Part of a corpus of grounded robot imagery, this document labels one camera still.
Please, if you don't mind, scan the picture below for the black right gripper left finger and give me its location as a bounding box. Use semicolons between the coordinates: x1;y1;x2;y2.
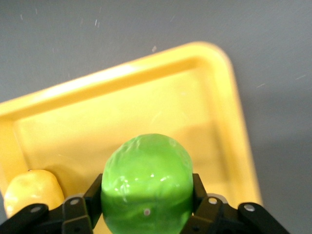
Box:
0;173;103;234

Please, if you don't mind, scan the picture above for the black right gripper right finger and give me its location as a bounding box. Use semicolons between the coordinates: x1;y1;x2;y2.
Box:
181;173;293;234

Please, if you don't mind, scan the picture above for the yellow potato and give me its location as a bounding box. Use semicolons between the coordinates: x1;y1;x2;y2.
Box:
3;169;65;218

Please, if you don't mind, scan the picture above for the yellow plastic tray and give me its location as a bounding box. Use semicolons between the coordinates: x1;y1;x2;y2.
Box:
0;40;264;234

